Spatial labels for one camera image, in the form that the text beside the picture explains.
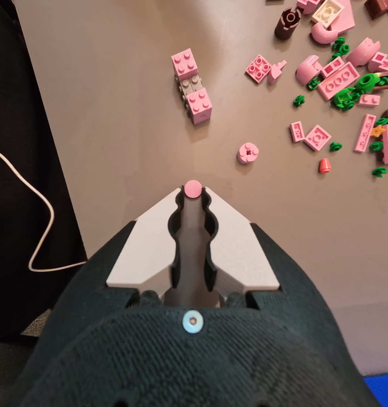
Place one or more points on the brown round brick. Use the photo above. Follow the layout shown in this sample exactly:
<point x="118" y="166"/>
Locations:
<point x="287" y="24"/>

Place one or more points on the white square plate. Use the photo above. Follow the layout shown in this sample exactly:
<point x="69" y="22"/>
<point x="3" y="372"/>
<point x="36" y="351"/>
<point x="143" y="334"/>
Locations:
<point x="327" y="9"/>

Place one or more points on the pink toy brick assembly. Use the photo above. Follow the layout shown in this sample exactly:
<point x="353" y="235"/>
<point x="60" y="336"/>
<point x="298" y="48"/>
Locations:
<point x="198" y="105"/>

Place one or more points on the blue storage bin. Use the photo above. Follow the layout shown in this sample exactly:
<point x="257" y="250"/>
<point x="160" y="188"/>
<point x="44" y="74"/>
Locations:
<point x="383" y="392"/>

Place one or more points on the pink round tile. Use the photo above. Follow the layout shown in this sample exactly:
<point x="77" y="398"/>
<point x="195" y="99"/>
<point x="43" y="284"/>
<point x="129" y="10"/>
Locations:
<point x="193" y="189"/>

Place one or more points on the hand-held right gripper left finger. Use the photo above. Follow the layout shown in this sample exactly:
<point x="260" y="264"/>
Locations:
<point x="139" y="254"/>

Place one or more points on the pink round brick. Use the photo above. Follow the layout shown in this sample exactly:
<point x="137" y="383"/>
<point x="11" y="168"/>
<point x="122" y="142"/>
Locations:
<point x="248" y="153"/>

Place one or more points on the pile of small toy bricks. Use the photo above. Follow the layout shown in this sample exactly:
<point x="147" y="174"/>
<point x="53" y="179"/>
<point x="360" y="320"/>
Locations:
<point x="337" y="79"/>

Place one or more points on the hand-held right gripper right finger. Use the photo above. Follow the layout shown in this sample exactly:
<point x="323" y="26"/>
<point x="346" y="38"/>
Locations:
<point x="244" y="254"/>

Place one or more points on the coral cone piece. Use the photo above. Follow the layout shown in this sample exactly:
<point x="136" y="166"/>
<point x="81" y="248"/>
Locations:
<point x="324" y="166"/>

